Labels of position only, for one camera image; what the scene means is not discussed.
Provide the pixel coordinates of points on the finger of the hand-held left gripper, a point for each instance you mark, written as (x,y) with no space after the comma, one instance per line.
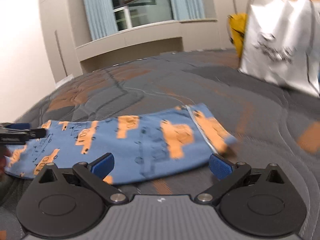
(17,125)
(27,135)

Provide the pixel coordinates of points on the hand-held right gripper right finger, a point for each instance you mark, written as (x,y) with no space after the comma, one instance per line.
(220,167)

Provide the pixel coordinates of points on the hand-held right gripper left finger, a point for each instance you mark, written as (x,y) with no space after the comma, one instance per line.
(103,166)

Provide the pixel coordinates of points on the blue pants with orange print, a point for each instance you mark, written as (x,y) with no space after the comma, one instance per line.
(145,142)

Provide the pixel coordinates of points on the grey and orange quilted mattress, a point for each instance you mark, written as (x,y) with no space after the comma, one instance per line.
(175,80)

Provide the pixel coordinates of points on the beige built-in wardrobe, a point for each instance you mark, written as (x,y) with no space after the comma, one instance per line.
(225,0)
(62,30)

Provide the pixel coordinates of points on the beige window seat cabinet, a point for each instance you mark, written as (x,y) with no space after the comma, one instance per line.
(130,42)

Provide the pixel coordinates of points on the yellow printed bag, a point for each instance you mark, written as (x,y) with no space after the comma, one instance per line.
(238,33)

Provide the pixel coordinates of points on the white printed bag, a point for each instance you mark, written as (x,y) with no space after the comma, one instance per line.
(277,42)

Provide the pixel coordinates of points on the light blue curtain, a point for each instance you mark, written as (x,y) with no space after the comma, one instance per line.
(186,0)
(100,10)

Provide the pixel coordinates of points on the window with open sash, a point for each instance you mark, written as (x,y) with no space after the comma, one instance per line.
(142,2)

